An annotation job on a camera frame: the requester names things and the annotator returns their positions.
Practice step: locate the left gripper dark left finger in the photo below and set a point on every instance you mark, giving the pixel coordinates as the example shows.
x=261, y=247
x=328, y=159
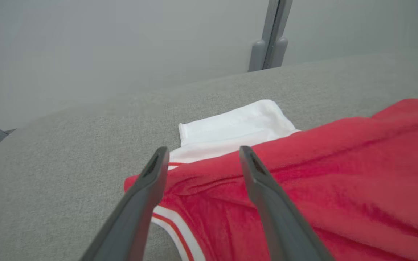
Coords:
x=136, y=210

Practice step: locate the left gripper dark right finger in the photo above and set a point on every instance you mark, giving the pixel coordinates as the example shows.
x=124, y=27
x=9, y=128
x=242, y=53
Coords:
x=278, y=217

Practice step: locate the red jersey shirt white sleeves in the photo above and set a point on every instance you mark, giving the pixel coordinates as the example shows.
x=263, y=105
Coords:
x=339, y=174

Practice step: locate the grey metal partition post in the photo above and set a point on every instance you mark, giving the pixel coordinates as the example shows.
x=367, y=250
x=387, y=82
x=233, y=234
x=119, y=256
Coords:
x=272, y=32

